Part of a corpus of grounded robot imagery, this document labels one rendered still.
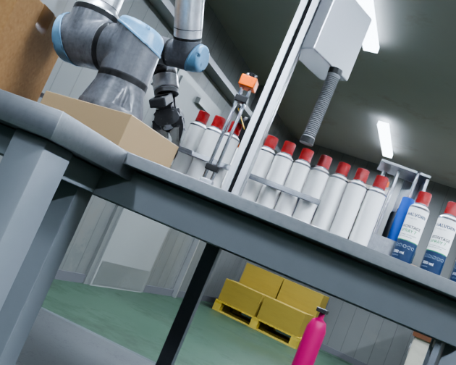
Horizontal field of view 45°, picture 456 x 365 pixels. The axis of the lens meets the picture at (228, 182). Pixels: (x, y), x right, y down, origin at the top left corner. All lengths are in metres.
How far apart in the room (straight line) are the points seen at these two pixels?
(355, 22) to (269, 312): 5.73
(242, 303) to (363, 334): 1.97
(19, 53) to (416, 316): 1.04
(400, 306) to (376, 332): 7.35
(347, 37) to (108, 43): 0.62
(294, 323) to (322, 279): 6.06
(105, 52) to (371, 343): 7.27
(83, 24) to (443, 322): 0.96
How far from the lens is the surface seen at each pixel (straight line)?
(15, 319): 0.96
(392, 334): 8.19
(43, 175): 0.78
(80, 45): 1.32
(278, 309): 6.96
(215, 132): 1.51
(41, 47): 1.47
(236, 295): 7.18
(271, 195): 1.45
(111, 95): 1.21
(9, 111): 0.80
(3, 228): 0.77
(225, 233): 0.86
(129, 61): 1.23
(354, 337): 8.22
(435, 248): 1.46
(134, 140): 1.12
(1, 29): 1.35
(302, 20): 1.46
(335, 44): 1.46
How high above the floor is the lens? 0.75
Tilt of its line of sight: 7 degrees up
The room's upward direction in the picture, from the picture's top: 23 degrees clockwise
